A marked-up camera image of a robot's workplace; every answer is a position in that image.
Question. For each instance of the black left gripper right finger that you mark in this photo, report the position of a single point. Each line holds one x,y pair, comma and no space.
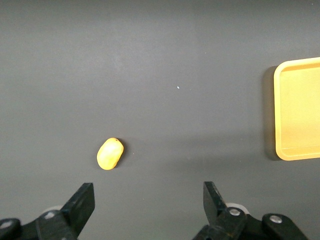
215,207

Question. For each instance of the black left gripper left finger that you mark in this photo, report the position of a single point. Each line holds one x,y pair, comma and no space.
80,207

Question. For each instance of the yellow plastic tray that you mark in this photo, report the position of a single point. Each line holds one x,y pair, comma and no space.
300,110

